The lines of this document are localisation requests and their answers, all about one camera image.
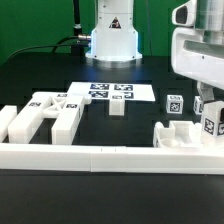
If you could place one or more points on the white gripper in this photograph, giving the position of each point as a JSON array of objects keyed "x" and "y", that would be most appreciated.
[{"x": 197, "y": 49}]

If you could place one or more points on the white chair seat part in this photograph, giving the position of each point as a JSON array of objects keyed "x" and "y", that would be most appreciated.
[{"x": 177, "y": 134}]

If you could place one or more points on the white tagged cube right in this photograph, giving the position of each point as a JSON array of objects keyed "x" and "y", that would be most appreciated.
[{"x": 197, "y": 107}]

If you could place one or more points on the white tagged cube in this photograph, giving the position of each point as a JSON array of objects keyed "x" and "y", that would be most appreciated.
[
  {"x": 174, "y": 104},
  {"x": 197, "y": 107}
]

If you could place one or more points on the white tagged cube left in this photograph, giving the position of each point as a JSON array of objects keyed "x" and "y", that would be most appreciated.
[{"x": 174, "y": 104}]

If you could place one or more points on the white tag base sheet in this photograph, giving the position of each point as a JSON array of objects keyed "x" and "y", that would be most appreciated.
[{"x": 103, "y": 91}]

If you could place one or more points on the black vertical pole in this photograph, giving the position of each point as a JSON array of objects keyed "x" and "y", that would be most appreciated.
[{"x": 77, "y": 49}]

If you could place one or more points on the white front fence bar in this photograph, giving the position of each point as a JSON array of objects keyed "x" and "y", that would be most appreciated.
[{"x": 111, "y": 159}]

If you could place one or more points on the white fence bar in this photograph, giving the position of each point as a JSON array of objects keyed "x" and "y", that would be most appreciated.
[
  {"x": 7, "y": 114},
  {"x": 111, "y": 159}
]

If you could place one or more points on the white left fence bar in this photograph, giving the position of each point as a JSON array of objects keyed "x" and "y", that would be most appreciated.
[{"x": 7, "y": 114}]

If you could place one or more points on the white chair back frame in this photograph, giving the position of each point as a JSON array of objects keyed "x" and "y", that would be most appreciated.
[{"x": 66, "y": 109}]

